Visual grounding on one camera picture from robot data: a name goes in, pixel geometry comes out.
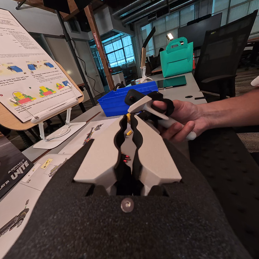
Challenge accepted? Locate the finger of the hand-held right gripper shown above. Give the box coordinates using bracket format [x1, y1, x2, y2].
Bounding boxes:
[127, 96, 169, 120]

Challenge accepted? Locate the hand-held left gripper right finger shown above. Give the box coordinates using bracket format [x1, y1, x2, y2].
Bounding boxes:
[129, 115, 182, 197]

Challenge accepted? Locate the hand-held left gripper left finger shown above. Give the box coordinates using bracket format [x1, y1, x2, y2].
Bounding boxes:
[73, 116, 127, 195]

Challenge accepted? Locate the person's right forearm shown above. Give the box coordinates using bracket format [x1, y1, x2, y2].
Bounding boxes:
[199, 86, 259, 130]

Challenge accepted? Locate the toy car set box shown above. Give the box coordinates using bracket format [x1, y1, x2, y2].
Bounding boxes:
[0, 138, 34, 199]

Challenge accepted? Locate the person's right hand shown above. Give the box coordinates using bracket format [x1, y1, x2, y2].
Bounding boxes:
[152, 100, 205, 144]

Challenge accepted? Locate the dark green notebook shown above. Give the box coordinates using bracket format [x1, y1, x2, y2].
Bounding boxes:
[156, 75, 187, 89]

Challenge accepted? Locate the blue plastic bin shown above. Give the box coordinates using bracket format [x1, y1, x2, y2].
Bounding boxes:
[97, 81, 159, 117]

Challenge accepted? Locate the white cabinet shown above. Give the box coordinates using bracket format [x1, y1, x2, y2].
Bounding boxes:
[111, 72, 125, 87]

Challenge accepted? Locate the building instruction booklet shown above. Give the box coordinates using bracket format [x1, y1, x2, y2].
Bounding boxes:
[0, 118, 122, 255]

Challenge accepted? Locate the teal felt bag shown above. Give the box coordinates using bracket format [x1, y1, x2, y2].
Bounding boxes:
[159, 37, 194, 78]

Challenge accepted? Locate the black dimpled mat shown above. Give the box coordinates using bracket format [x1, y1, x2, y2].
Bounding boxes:
[188, 127, 259, 259]

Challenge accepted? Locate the large black screen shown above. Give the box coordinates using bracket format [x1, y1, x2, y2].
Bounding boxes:
[178, 12, 223, 48]

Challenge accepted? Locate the wooden pillar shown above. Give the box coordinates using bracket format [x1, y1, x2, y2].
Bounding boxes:
[84, 5, 115, 91]

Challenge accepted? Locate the black office chair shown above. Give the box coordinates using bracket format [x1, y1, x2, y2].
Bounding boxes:
[193, 9, 258, 97]

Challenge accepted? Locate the black stand pole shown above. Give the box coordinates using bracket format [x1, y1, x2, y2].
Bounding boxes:
[55, 9, 96, 106]

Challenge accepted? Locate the printed instruction sheet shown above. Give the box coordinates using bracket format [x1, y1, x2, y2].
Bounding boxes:
[0, 8, 79, 123]

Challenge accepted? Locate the black cable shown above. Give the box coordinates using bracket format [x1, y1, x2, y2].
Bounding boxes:
[76, 56, 104, 96]

